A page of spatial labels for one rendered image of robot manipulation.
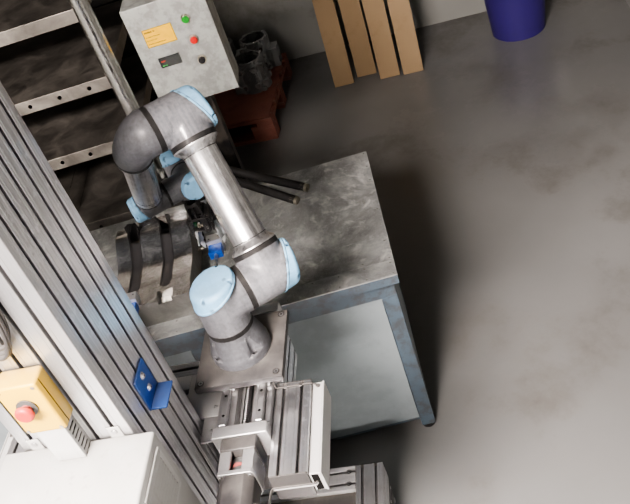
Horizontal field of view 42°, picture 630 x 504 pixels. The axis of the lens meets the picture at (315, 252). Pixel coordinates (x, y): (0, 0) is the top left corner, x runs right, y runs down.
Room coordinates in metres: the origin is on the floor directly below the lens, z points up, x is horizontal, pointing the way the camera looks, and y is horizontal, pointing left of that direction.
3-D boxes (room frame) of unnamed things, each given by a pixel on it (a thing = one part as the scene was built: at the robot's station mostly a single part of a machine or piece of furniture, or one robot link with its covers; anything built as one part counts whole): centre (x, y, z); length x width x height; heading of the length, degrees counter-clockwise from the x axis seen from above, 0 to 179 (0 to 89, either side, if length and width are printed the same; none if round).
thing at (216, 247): (2.06, 0.29, 0.93); 0.13 x 0.05 x 0.05; 172
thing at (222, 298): (1.49, 0.25, 1.20); 0.13 x 0.12 x 0.14; 106
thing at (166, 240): (2.22, 0.51, 0.92); 0.35 x 0.16 x 0.09; 172
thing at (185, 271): (2.24, 0.50, 0.87); 0.50 x 0.26 x 0.14; 172
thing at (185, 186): (1.98, 0.27, 1.25); 0.11 x 0.11 x 0.08; 16
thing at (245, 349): (1.49, 0.25, 1.09); 0.15 x 0.15 x 0.10
